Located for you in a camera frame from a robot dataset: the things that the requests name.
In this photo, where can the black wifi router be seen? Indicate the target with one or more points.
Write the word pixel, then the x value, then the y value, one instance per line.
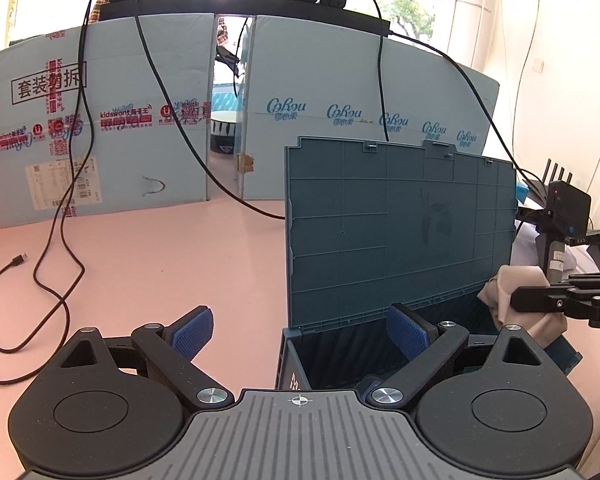
pixel 532 187

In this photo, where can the black tracker box on stand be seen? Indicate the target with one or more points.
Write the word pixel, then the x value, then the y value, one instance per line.
pixel 564 217

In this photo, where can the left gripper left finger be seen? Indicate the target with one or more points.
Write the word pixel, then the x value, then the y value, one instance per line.
pixel 103 406

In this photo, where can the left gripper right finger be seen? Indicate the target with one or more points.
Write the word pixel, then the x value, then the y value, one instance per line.
pixel 517 416

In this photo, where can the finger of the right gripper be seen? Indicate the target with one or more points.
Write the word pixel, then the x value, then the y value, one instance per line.
pixel 577 297

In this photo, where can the black shelf strip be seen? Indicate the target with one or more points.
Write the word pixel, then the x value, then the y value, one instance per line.
pixel 281 8

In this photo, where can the light blue cardboard barrier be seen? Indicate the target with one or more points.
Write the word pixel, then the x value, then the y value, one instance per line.
pixel 311 79

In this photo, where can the beige cloth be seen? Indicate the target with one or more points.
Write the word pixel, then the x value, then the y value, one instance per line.
pixel 509 302

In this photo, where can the teal plastic storage box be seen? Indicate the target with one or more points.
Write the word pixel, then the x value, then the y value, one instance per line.
pixel 370 225

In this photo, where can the left light blue cardboard panel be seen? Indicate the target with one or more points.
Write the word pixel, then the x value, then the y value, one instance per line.
pixel 114 115

